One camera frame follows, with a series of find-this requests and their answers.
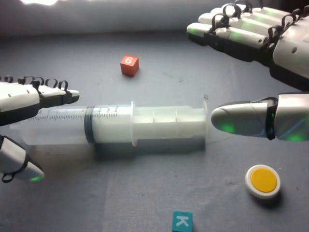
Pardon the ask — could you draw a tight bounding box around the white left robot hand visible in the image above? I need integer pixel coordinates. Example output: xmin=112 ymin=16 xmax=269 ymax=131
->
xmin=0 ymin=76 xmax=80 ymax=183

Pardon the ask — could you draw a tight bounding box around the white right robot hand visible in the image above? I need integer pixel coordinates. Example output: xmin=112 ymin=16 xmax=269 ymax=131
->
xmin=186 ymin=0 xmax=309 ymax=144

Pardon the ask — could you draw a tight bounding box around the teal letter block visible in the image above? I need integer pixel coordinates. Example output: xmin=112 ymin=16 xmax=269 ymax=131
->
xmin=171 ymin=210 xmax=194 ymax=232

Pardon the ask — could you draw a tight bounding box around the large translucent plastic syringe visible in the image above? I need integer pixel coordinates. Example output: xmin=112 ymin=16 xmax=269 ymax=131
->
xmin=9 ymin=100 xmax=210 ymax=148

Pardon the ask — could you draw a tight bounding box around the grey table cloth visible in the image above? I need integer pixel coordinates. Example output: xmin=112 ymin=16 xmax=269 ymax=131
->
xmin=0 ymin=29 xmax=309 ymax=232

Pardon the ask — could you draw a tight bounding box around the red number block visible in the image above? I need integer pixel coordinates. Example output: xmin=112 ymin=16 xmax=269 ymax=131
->
xmin=120 ymin=55 xmax=140 ymax=77

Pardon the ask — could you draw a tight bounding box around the yellow button with white ring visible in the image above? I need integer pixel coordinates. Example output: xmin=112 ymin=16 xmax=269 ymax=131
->
xmin=244 ymin=164 xmax=281 ymax=199

